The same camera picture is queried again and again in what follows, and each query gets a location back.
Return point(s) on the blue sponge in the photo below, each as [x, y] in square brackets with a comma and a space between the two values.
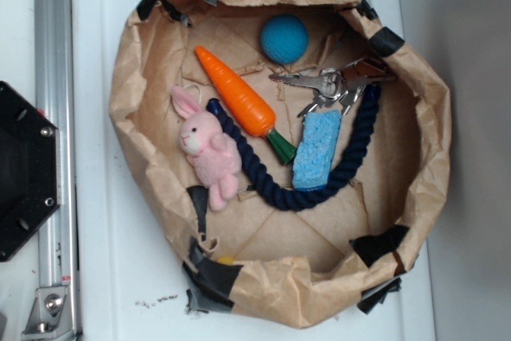
[313, 160]

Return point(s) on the pink plush bunny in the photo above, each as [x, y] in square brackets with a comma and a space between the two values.
[210, 151]

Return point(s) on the orange plastic toy carrot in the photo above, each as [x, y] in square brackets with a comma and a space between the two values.
[253, 113]

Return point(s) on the silver key bunch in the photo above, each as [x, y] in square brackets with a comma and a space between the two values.
[344, 85]

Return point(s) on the small yellow object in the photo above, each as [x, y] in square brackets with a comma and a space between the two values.
[226, 260]

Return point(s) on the blue dimpled ball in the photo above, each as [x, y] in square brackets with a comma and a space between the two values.
[284, 39]

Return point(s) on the brown paper bag bin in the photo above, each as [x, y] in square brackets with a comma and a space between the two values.
[297, 268]

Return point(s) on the white plastic tray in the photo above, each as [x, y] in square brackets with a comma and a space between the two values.
[132, 285]

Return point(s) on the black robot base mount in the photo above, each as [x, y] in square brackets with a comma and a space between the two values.
[29, 183]

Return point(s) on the aluminium extrusion rail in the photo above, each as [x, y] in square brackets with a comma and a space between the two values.
[56, 313]

